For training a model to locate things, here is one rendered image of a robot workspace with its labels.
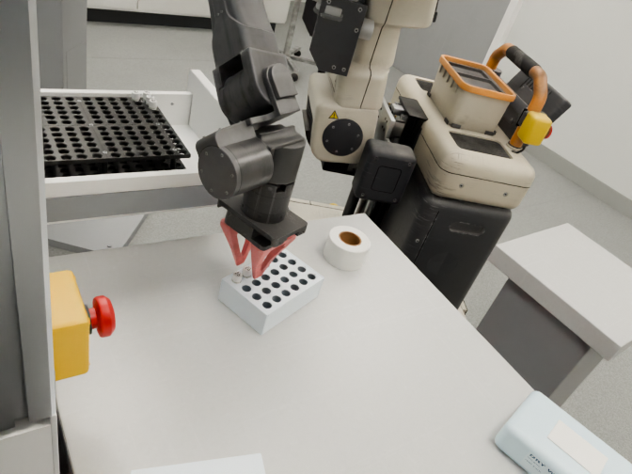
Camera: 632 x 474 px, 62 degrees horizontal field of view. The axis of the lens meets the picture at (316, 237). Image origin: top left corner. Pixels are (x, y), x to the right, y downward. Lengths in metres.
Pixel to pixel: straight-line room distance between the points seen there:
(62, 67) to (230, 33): 1.22
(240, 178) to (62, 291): 0.19
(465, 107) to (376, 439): 0.95
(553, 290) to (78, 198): 0.80
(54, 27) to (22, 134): 1.53
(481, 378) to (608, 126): 3.11
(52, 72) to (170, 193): 1.15
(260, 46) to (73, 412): 0.43
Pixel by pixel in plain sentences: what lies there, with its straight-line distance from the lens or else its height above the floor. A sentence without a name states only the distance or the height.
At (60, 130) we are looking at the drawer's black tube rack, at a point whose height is 0.90.
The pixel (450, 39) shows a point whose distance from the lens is 4.39.
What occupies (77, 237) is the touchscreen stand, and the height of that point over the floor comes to 0.03.
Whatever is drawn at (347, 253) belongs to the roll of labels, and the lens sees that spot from 0.82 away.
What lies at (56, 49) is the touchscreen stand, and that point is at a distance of 1.80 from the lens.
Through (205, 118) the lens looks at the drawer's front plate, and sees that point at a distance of 0.91.
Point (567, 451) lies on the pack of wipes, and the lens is 0.72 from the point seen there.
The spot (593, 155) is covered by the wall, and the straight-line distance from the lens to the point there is 3.83.
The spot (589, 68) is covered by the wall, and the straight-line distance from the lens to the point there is 3.85.
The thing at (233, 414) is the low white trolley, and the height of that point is 0.76.
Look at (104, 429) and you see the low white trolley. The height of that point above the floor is 0.76.
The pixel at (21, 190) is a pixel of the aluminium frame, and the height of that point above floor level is 1.12.
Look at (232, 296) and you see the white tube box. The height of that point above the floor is 0.78.
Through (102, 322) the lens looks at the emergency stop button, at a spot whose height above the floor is 0.89.
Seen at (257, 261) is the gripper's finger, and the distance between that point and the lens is 0.66.
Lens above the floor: 1.27
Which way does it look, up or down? 35 degrees down
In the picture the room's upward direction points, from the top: 18 degrees clockwise
